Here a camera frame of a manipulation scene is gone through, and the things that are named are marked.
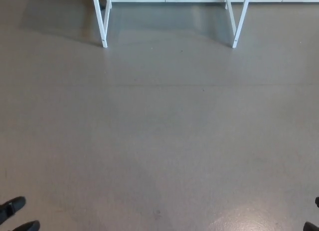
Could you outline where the white table leg frame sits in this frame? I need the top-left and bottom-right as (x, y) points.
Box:
(91, 0), (113, 48)
(225, 0), (253, 49)

